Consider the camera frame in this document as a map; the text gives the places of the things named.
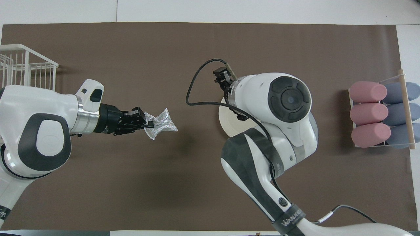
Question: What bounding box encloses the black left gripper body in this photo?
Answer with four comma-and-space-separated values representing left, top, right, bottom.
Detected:
94, 103, 127, 135

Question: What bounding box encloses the cream round plate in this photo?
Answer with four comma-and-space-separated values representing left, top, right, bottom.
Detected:
219, 95, 260, 138

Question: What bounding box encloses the brown table mat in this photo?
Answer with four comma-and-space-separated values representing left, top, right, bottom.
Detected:
0, 22, 419, 231

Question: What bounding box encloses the blue cup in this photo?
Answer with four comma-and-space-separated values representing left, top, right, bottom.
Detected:
382, 103, 420, 126
384, 82, 420, 104
386, 123, 415, 149

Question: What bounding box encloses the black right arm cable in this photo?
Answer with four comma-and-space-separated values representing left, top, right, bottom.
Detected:
186, 58, 378, 225

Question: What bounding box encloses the white wire dish rack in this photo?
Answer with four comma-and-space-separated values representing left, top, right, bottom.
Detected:
0, 44, 59, 92

